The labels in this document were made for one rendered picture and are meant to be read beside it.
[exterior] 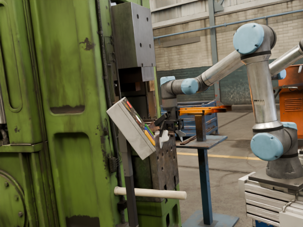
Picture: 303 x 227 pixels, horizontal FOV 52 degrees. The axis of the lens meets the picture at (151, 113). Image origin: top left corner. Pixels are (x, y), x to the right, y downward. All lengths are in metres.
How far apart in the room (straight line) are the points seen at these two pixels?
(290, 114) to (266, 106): 4.07
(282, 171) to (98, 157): 1.03
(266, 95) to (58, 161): 1.37
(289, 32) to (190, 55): 3.03
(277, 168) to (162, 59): 9.70
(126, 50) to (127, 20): 0.18
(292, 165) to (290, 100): 3.91
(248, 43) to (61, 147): 1.36
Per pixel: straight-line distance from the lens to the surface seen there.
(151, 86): 2.41
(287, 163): 1.42
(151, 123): 2.09
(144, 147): 1.42
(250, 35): 1.25
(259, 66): 1.26
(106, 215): 2.00
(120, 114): 1.40
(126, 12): 2.02
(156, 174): 2.06
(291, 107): 5.31
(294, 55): 1.93
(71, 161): 2.09
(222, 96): 10.00
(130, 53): 1.98
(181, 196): 1.78
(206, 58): 10.15
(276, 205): 1.49
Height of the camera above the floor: 1.29
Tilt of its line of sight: 7 degrees down
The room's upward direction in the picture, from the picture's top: 6 degrees counter-clockwise
